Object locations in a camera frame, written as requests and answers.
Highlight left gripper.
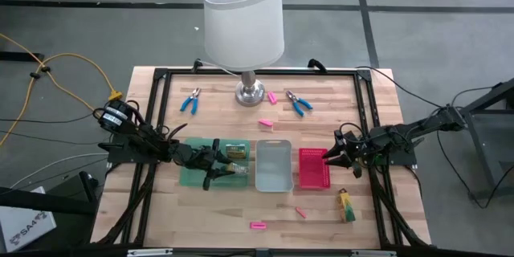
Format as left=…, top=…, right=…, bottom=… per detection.
left=172, top=138, right=237, bottom=191

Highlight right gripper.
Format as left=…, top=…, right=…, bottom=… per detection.
left=322, top=130, right=377, bottom=179

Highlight yellow green crayon box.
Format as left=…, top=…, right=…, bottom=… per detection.
left=225, top=143, right=247, bottom=159

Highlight red perforated plastic basket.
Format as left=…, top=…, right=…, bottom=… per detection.
left=298, top=148, right=332, bottom=190

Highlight yellow Crayola 24 crayon box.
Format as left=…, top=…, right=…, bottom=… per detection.
left=336, top=187, right=357, bottom=223

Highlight grey plastic bin with handle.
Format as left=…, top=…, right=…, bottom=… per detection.
left=255, top=139, right=295, bottom=193

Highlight blue handled pliers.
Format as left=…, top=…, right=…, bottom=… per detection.
left=179, top=87, right=202, bottom=116
left=285, top=90, right=314, bottom=117

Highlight teal translucent plastic bin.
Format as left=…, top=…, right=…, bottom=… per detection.
left=179, top=137, right=251, bottom=189

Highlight table lamp white shade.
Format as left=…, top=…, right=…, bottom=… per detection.
left=202, top=0, right=285, bottom=108

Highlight black metal stand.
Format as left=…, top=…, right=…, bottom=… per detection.
left=453, top=78, right=514, bottom=210

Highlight black floor stand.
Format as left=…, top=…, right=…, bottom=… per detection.
left=0, top=170, right=100, bottom=216

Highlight white SA4 box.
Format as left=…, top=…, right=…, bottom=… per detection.
left=0, top=186, right=57, bottom=253

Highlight black floor bar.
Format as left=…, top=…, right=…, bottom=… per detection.
left=0, top=51, right=45, bottom=63

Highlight thin black wrist camera cable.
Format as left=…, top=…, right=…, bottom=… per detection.
left=339, top=122, right=365, bottom=141

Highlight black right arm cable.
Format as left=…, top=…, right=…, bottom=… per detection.
left=355, top=65, right=447, bottom=108

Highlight silver bracket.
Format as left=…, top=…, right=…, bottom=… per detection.
left=351, top=250, right=398, bottom=257
left=127, top=247, right=173, bottom=257

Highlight black aluminium table frame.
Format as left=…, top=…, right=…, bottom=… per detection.
left=96, top=67, right=433, bottom=250

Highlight yellow extension cable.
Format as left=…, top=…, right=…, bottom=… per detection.
left=0, top=33, right=124, bottom=148

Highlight white floor cable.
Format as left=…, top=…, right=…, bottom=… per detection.
left=10, top=152, right=109, bottom=190

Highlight black looped floor cable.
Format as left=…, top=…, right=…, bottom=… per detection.
left=435, top=128, right=514, bottom=210

